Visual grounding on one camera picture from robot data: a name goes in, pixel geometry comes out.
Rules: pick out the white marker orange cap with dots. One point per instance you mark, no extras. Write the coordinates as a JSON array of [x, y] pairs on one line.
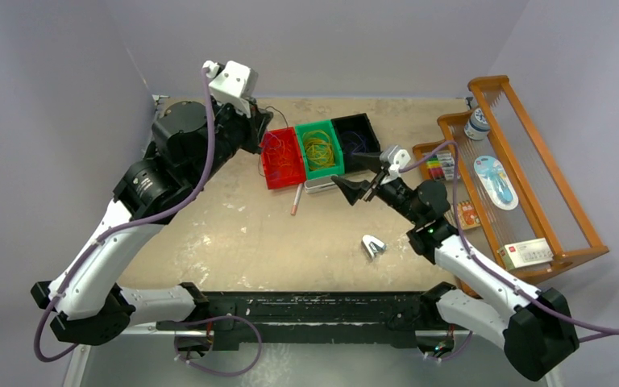
[[297, 199]]

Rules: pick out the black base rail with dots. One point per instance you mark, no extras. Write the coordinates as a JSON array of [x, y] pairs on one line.
[[395, 318]]

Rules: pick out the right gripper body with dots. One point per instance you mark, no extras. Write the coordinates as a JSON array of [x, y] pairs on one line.
[[396, 194]]

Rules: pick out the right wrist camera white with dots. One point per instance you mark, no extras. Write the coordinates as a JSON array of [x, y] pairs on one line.
[[393, 160]]

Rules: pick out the black plastic bin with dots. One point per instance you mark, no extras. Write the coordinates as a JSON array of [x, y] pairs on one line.
[[355, 134]]

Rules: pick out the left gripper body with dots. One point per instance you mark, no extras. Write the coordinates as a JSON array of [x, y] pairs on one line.
[[233, 131]]

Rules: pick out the green plastic bin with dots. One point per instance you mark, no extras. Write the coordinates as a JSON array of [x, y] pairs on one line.
[[320, 149]]

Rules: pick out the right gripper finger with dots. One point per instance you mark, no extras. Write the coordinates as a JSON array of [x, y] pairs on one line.
[[353, 191], [371, 161]]

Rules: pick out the white round jar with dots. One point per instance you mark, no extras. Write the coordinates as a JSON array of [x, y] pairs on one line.
[[477, 127]]

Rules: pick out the white grey stapler case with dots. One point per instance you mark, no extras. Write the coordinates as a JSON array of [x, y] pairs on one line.
[[320, 184]]

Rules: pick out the white label box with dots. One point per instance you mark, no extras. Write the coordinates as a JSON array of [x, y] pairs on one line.
[[526, 253]]

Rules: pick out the red plastic bin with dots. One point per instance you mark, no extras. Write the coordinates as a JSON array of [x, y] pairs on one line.
[[281, 160]]

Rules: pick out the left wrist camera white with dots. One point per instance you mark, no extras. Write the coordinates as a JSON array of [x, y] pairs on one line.
[[231, 83]]

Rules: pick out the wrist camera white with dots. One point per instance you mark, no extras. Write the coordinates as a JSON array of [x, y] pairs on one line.
[[393, 160], [231, 83]]

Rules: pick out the box of coloured markers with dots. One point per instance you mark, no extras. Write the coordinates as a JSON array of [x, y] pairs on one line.
[[441, 166]]

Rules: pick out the blue white blister pack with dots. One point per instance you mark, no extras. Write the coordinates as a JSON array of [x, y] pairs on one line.
[[496, 182]]

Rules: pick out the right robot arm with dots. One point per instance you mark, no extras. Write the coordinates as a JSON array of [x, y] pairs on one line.
[[530, 326]]

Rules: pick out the orange small card pack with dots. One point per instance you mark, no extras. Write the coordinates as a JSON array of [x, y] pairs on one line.
[[467, 215]]

